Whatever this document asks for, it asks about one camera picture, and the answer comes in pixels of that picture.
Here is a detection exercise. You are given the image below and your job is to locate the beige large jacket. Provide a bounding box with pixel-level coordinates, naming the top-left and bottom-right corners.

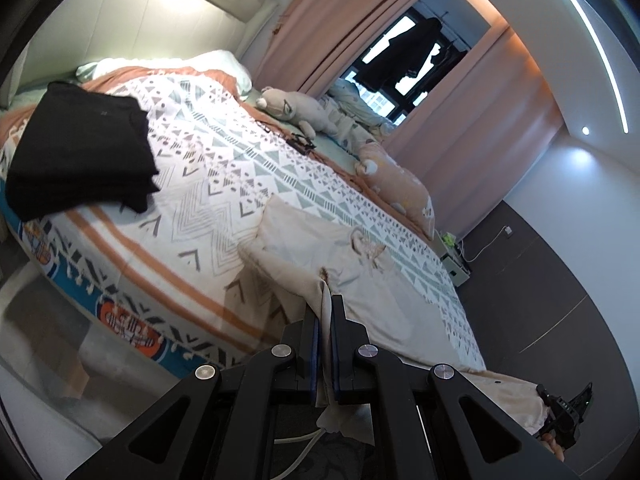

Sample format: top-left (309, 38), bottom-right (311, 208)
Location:
top-left (239, 196), bottom-right (549, 434)

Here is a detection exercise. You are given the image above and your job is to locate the person's right hand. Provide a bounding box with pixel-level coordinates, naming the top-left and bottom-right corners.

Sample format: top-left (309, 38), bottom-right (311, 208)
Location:
top-left (536, 432), bottom-right (565, 462)

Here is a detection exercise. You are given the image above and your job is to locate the patterned white bed blanket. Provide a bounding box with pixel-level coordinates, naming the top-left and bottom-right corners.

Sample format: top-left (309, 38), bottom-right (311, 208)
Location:
top-left (1, 67), bottom-right (485, 378)

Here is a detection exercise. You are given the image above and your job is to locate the cream bedside drawer cabinet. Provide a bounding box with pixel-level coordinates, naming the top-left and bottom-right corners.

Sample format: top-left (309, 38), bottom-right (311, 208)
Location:
top-left (432, 231), bottom-right (471, 288)

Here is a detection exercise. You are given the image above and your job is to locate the orange cartoon pillow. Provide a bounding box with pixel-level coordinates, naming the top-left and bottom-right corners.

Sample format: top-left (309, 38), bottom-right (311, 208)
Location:
top-left (355, 142), bottom-right (435, 240)

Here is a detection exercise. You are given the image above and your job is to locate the pink curtain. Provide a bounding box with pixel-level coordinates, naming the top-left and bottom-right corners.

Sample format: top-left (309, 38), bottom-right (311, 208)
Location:
top-left (254, 0), bottom-right (564, 235)

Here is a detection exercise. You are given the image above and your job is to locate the beige plush toy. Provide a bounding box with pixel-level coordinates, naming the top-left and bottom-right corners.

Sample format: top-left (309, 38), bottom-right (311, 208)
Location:
top-left (255, 87), bottom-right (338, 140)

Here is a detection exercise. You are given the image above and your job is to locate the black folded garment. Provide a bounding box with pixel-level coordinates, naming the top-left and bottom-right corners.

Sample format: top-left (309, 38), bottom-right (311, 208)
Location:
top-left (6, 81), bottom-right (158, 222)

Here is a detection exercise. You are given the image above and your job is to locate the white pillow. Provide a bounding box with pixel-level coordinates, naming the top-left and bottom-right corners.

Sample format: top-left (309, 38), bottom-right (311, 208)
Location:
top-left (75, 50), bottom-right (253, 99)

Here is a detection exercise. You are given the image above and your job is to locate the black hanging shirt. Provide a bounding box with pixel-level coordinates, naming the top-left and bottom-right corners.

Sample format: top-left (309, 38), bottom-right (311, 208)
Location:
top-left (355, 18), bottom-right (442, 93)

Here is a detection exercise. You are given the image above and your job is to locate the cream padded headboard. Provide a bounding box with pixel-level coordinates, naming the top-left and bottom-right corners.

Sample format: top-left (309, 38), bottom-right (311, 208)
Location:
top-left (1, 0), bottom-right (278, 102)

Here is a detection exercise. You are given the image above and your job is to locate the white charger cable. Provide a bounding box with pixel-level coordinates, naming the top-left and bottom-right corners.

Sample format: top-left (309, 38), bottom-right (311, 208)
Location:
top-left (456, 224), bottom-right (516, 265)

